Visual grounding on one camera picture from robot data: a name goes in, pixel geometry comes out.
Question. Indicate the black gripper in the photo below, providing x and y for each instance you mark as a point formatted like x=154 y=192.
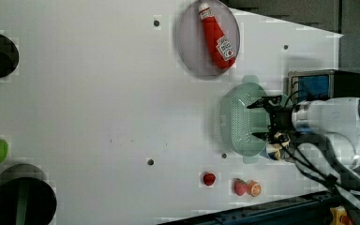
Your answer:
x=280 y=117

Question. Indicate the mint green plastic strainer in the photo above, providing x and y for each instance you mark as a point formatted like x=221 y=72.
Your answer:
x=236 y=122

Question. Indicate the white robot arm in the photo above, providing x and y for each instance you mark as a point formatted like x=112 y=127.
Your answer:
x=335 y=119

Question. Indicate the yellow toy banana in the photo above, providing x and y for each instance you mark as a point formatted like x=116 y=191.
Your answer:
x=281 y=140

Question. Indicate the blue small bowl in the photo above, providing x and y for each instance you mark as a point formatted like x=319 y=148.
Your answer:
x=274 y=153

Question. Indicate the blue and black box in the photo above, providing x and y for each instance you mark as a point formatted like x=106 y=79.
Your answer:
x=323 y=84

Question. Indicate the orange slice toy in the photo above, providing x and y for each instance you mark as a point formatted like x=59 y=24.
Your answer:
x=254 y=188

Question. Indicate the red toy strawberry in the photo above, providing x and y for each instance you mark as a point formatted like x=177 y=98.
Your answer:
x=240 y=187

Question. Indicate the red ketchup bottle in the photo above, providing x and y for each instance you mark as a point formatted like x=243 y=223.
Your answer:
x=218 y=45

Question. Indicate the small red toy fruit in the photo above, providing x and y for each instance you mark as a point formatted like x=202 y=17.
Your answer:
x=209 y=179

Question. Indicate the grey oval plate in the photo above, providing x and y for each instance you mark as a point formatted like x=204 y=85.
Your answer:
x=190 y=41

